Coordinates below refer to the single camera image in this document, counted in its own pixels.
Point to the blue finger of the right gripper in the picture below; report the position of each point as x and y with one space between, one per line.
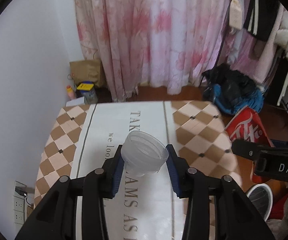
252 150

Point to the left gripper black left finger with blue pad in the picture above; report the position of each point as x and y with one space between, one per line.
55 216

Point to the red cola can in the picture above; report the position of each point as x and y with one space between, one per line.
246 125

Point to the clear plastic cup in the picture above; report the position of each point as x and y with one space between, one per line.
143 154

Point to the white round trash bin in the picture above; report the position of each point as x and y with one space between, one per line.
261 197

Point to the red blanket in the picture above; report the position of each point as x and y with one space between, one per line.
277 211

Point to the black charger plug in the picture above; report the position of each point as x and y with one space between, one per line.
21 191

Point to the blue and black clothes pile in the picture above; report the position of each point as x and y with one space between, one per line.
231 90

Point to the checkered tablecloth with text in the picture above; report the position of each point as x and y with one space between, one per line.
145 207

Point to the orange cap bottle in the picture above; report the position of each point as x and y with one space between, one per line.
70 92

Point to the yellow lid blue tin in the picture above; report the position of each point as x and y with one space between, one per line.
87 89

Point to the clothes rack with coats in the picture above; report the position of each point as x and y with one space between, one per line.
260 48

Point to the pink floral curtain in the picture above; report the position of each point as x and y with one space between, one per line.
166 43

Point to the brown paper bag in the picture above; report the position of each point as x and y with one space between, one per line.
88 70

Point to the white wall power strip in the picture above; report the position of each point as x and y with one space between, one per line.
19 205

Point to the white box by wall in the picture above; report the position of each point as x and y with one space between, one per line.
76 102

